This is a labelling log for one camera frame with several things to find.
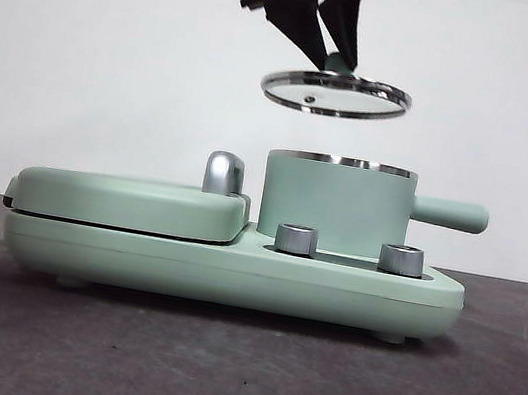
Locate mint green breakfast maker base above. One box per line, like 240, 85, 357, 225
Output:
0, 180, 472, 353

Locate glass pot lid green knob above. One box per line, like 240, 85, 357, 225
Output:
258, 43, 418, 131

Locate chrome griddle cover handle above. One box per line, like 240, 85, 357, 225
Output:
200, 149, 251, 200

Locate mint green pot with handle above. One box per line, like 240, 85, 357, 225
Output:
253, 144, 496, 276

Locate mint green hinged griddle cover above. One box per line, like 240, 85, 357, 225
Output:
1, 154, 254, 252

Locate silver control knob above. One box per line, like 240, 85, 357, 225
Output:
272, 220, 321, 259
375, 240, 427, 279

